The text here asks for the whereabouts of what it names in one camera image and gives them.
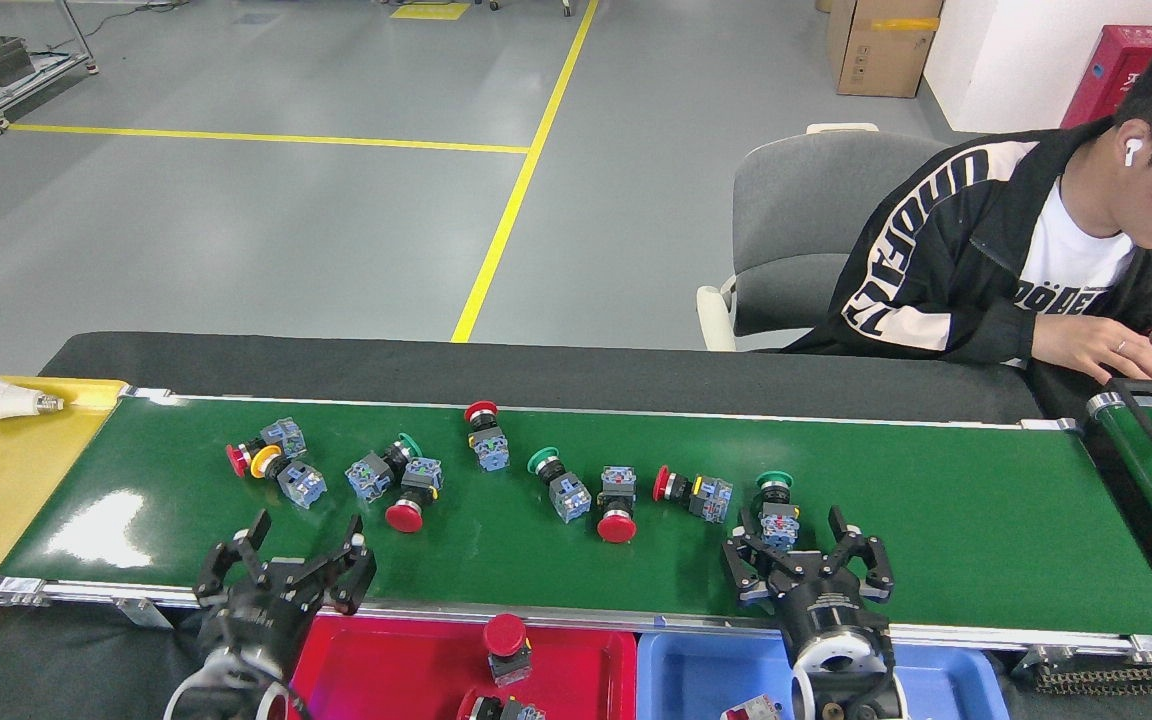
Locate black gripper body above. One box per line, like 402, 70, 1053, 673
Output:
198, 580, 329, 673
776, 555, 887, 651

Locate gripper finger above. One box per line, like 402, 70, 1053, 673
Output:
722, 508, 802, 606
286, 516, 378, 615
826, 506, 895, 603
194, 510, 271, 601

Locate green push button switch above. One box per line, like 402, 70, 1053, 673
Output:
345, 432, 425, 504
755, 470, 803, 553
526, 446, 594, 525

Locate red push button switch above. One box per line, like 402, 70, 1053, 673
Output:
482, 613, 535, 688
225, 417, 309, 479
652, 465, 736, 525
384, 456, 445, 535
596, 465, 640, 546
464, 400, 512, 474

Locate wide green conveyor belt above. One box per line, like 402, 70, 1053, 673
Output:
0, 385, 1152, 666

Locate person's right hand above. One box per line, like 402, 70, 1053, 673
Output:
1033, 314, 1152, 384

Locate red plastic bin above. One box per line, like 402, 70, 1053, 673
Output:
286, 612, 639, 720

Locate blue plastic bin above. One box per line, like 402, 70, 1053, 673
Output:
636, 630, 1012, 720

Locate grey office chair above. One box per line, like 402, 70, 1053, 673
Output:
696, 122, 952, 353

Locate person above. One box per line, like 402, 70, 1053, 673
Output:
784, 12, 1152, 366

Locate brown cardboard box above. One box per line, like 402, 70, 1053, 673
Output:
826, 0, 945, 99

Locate metal rack on wheels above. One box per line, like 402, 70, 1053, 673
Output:
0, 0, 99, 151

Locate red fire extinguisher box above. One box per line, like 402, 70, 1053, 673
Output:
1061, 25, 1152, 131

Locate black drive chain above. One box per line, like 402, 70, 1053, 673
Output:
1021, 648, 1152, 696

